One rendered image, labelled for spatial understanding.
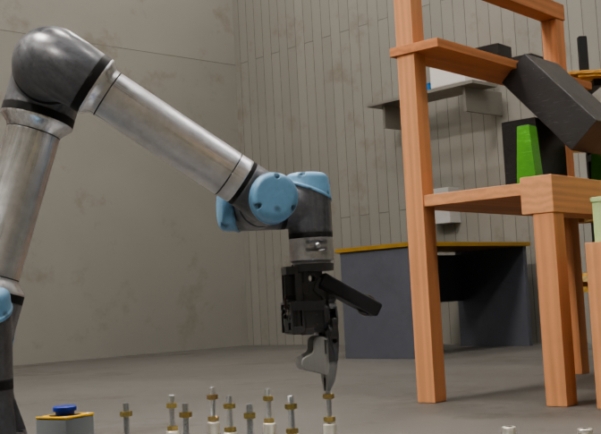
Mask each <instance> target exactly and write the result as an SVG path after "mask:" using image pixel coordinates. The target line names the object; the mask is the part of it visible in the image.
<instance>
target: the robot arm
mask: <svg viewBox="0 0 601 434"><path fill-rule="evenodd" d="M0 112H1V114H2V116H3V117H4V119H5V121H6V127H5V130H4V136H3V138H2V142H1V145H0V434H28V433H27V430H26V427H25V425H24V422H23V419H22V417H21V413H20V410H19V407H18V405H17V403H16V400H15V397H14V393H13V340H14V332H15V329H16V326H17V323H18V319H19V317H20V313H21V307H22V304H23V301H24V297H25V294H24V293H23V291H22V289H21V287H20V285H19V281H20V277H21V272H22V269H23V265H24V262H25V259H26V256H27V252H28V249H29V246H30V240H31V237H32V234H33V231H34V227H35V224H36V222H37V218H38V212H39V210H40V206H41V203H42V200H43V197H44V193H45V190H46V187H47V181H48V178H49V175H50V172H51V168H52V165H53V162H54V159H55V153H56V150H57V147H58V144H59V140H60V139H61V138H62V137H64V136H66V135H68V134H69V133H71V132H72V129H73V126H74V123H75V119H76V116H77V113H79V114H82V113H91V114H93V115H95V116H96V117H98V118H99V119H101V120H102V121H104V122H105V123H107V124H109V125H110V126H112V127H113V128H115V129H116V130H117V131H119V132H121V133H122V134H124V135H125V136H127V137H128V138H130V139H131V140H133V141H135V142H136V143H138V144H139V145H140V146H142V147H143V148H145V149H147V150H148V151H150V152H151V153H153V154H154V155H156V156H157V157H160V158H161V159H163V160H164V161H165V162H166V163H168V164H169V165H171V166H173V167H174V168H176V169H177V170H179V171H181V172H182V173H184V174H186V175H187V176H189V178H191V179H192V180H194V181H195V182H197V183H199V184H201V185H202V186H204V187H205V188H207V189H208V190H210V191H211V192H213V193H214V194H215V195H217V196H216V218H217V223H218V225H219V227H220V229H221V230H223V231H232V232H237V233H240V232H241V231H266V230H284V229H288V235H289V251H290V262H291V263H293V265H292V266H291V267H284V268H281V275H282V292H283V302H281V320H282V333H285V334H287V335H302V336H304V335H314V333H316V335H315V336H310V337H309V339H308V342H307V351H306V352H305V353H303V354H301V355H299V356H298V357H297V358H296V360H295V364H296V366H297V368H298V369H300V370H307V371H312V372H316V373H320V376H321V380H322V385H323V389H324V391H330V390H331V388H332V386H333V384H334V381H335V377H336V372H337V362H338V354H339V331H338V310H337V305H336V303H334V302H335V300H336V299H337V300H339V301H341V302H343V303H345V304H347V305H349V306H351V307H352V308H353V309H355V310H357V312H358V313H359V314H360V315H362V316H369V317H370V316H377V315H378V313H379V312H380V310H381V308H382V303H381V302H378V301H377V300H376V299H375V298H374V297H373V296H372V295H369V294H364V293H362V292H360V291H358V290H356V289H354V288H353V287H351V286H349V285H347V284H345V283H344V282H342V281H340V280H338V279H336V278H335V277H332V276H330V275H328V274H327V273H325V274H322V271H331V270H334V263H332V262H331V260H334V242H333V226H332V210H331V201H332V197H331V192H330V184H329V179H328V177H327V175H326V174H324V173H321V172H299V173H292V174H288V175H287V176H286V175H284V174H279V173H270V172H268V171H267V170H266V169H265V168H263V167H262V166H260V165H258V164H257V163H255V162H253V161H252V160H250V159H249V158H247V157H245V156H244V155H242V153H240V152H239V151H237V150H236V149H234V148H233V147H231V146H230V145H228V144H227V143H225V142H224V141H222V140H220V139H219V138H217V137H216V136H215V135H214V134H212V133H211V132H209V131H207V130H206V129H204V128H203V127H201V126H200V125H198V124H197V123H195V122H193V121H192V120H191V119H190V118H188V117H187V116H185V115H183V114H182V113H180V112H179V111H177V110H176V109H174V108H173V107H171V106H169V105H168V104H166V103H165V102H164V101H163V100H161V99H160V98H158V97H156V96H155V95H153V94H152V93H150V92H149V91H147V90H146V89H144V88H142V87H141V86H140V85H139V84H137V83H136V82H134V81H132V80H131V79H129V78H128V77H126V76H125V75H123V74H122V73H120V72H118V71H117V69H116V66H115V62H114V60H113V59H112V58H110V57H109V56H107V55H105V54H104V53H102V52H101V51H99V50H98V49H97V48H95V47H93V46H92V45H91V44H90V43H89V42H87V41H86V40H84V39H83V38H81V37H79V36H78V35H76V34H75V33H73V32H71V31H69V30H67V29H64V28H61V27H56V26H42V27H39V28H35V29H34V30H31V31H29V32H28V33H26V34H25V35H24V36H23V37H22V38H21V39H20V40H19V41H18V43H17V44H16V46H15V48H14V50H13V56H12V73H11V77H10V80H9V83H8V86H7V89H6V92H5V95H4V101H3V104H2V107H1V110H0ZM309 276H311V281H309Z"/></svg>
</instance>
